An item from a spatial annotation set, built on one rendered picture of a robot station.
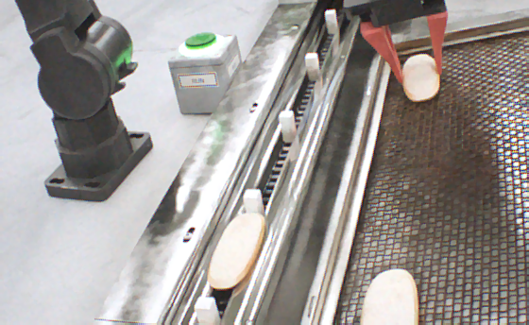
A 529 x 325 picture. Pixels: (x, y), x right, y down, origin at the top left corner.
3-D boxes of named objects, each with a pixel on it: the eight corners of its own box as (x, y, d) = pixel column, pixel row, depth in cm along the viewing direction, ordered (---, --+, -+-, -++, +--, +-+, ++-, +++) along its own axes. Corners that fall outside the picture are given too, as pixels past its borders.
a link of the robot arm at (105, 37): (75, 107, 84) (59, 130, 80) (50, 27, 79) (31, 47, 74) (147, 98, 82) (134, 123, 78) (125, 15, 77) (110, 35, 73)
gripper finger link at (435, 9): (464, 81, 69) (442, -9, 65) (393, 97, 71) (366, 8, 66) (456, 53, 75) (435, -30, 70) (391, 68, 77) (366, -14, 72)
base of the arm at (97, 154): (97, 140, 91) (44, 196, 81) (79, 82, 87) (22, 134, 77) (156, 143, 87) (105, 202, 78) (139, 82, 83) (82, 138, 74)
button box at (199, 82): (202, 109, 100) (184, 34, 95) (259, 107, 98) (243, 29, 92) (182, 141, 94) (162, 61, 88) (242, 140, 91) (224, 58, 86)
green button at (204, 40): (193, 44, 93) (190, 33, 92) (223, 42, 92) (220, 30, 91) (182, 59, 89) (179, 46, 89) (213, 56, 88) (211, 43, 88)
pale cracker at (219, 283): (232, 215, 67) (230, 205, 66) (273, 215, 66) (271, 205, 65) (198, 290, 59) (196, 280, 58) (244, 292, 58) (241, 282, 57)
